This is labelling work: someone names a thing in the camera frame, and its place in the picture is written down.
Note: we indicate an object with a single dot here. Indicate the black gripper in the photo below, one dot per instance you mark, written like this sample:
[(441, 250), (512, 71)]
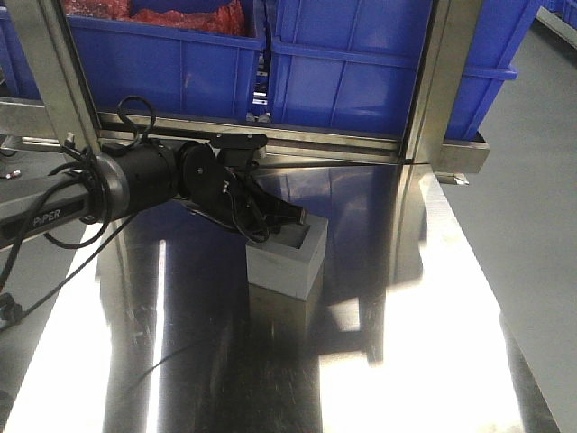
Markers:
[(209, 189)]

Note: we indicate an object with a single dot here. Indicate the gray foam base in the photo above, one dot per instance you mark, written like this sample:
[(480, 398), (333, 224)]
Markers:
[(290, 260)]

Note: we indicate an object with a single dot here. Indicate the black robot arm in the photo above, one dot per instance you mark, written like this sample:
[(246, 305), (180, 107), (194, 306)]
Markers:
[(105, 186)]

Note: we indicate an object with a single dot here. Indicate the blue bin on shelf right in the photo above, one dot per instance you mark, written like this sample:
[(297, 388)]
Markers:
[(352, 65)]

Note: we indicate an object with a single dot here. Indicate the blue bin on shelf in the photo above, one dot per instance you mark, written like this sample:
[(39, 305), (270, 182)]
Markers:
[(178, 71), (352, 65)]

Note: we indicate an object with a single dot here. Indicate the blue bin on shelf left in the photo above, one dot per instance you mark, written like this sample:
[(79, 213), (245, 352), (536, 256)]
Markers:
[(178, 71)]

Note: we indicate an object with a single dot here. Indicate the stainless steel shelf rack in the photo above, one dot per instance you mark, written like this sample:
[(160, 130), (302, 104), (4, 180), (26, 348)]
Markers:
[(66, 107)]

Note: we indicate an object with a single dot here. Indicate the red bagged parts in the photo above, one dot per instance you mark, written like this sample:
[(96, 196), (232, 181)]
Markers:
[(226, 19)]

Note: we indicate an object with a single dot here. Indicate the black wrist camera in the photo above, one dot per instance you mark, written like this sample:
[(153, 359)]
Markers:
[(239, 151)]

